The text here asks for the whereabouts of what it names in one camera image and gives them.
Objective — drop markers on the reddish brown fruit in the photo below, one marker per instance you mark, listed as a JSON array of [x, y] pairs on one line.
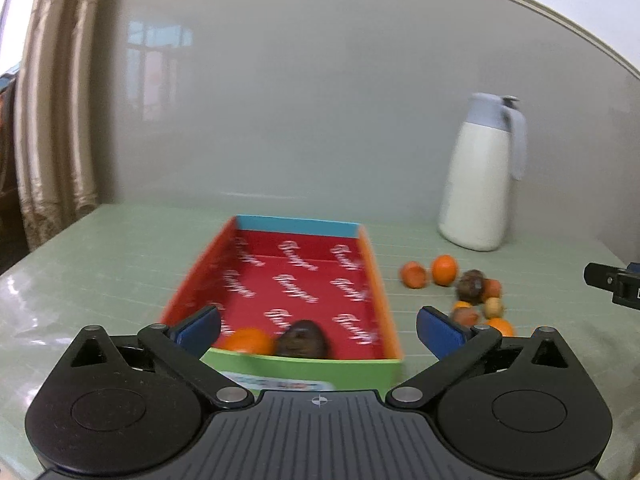
[[466, 316]]

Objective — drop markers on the small yellow-brown fruit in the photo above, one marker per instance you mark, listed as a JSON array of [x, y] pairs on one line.
[[493, 307]]

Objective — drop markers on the front orange tangerine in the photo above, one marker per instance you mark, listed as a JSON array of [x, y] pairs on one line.
[[502, 325]]

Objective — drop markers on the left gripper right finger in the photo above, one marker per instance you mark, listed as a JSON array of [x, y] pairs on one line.
[[458, 350]]

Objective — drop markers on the beige curtain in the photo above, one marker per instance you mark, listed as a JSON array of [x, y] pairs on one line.
[[55, 175]]

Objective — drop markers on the tiny orange kumquat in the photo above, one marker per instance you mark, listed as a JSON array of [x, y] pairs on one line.
[[462, 305]]

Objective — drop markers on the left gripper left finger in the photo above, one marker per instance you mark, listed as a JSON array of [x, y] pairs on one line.
[[179, 349]]

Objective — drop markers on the round orange tangerine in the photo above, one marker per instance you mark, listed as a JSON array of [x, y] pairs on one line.
[[444, 270]]

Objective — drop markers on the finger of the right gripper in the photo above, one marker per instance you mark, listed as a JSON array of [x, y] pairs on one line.
[[601, 276]]

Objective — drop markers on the colourful cardboard box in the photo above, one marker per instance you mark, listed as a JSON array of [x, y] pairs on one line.
[[270, 272]]

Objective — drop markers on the white thermos jug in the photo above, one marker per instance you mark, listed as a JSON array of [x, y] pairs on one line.
[[489, 155]]

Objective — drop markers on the orange in box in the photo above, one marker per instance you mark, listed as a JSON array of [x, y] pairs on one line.
[[249, 340]]

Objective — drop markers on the small red-orange fruit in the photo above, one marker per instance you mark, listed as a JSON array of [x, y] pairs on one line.
[[413, 275]]

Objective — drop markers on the red-orange persimmon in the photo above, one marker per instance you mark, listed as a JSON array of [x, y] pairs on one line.
[[491, 289]]

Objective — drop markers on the dark passion fruit in box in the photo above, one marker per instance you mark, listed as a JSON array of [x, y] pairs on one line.
[[304, 339]]

